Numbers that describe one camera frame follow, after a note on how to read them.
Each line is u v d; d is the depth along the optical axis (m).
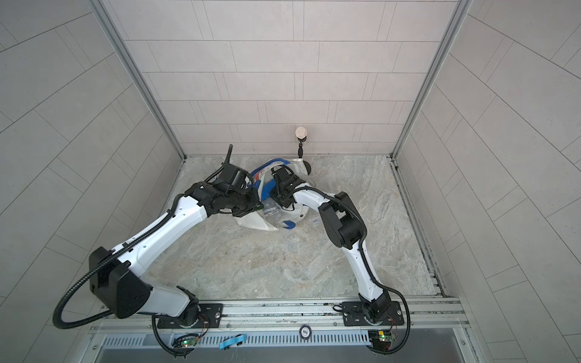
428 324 0.71
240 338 0.66
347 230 0.57
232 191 0.64
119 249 0.41
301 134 0.91
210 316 0.71
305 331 0.69
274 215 0.91
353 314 0.71
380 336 0.68
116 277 0.38
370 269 0.60
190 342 0.64
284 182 0.79
